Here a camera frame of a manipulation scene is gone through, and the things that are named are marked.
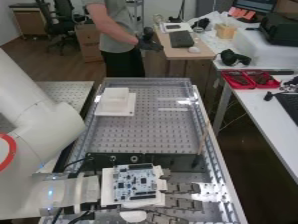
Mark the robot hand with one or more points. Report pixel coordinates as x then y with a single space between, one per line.
134 186

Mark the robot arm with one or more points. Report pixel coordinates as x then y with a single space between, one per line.
35 116

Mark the black plate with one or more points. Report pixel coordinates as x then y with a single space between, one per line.
178 161

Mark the thin stick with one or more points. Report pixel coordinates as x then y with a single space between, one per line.
204 141

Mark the small white box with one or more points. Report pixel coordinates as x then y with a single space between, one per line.
115 100

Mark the white desk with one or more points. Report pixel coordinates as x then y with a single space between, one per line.
267 133
267 56

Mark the wooden desk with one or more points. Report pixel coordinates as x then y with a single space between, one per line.
195 70

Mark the red tray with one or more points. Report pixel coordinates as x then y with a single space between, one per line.
275 81
227 77

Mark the white mouse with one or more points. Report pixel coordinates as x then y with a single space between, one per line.
195 50

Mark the cardboard box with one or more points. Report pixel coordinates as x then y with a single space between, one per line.
87 43

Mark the black headphones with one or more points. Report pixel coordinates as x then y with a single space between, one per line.
231 56

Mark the person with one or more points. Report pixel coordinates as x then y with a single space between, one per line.
115 30

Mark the tan open box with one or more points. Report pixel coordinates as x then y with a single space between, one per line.
227 30

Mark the black office chair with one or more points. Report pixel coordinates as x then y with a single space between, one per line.
66 23

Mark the wooden cabinet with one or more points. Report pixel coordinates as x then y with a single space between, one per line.
29 21

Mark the black equipment case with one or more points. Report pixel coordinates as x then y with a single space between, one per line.
280 31

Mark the computer screen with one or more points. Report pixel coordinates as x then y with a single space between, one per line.
255 5

